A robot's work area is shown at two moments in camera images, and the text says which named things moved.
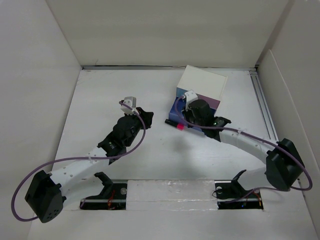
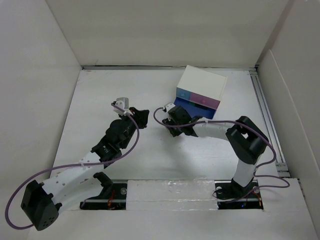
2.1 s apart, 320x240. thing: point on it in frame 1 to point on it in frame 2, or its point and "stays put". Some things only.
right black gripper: x=187 y=113 to x=175 y=132
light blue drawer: x=180 y=92 stays put
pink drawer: x=213 y=103 stays put
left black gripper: x=147 y=116 stays put
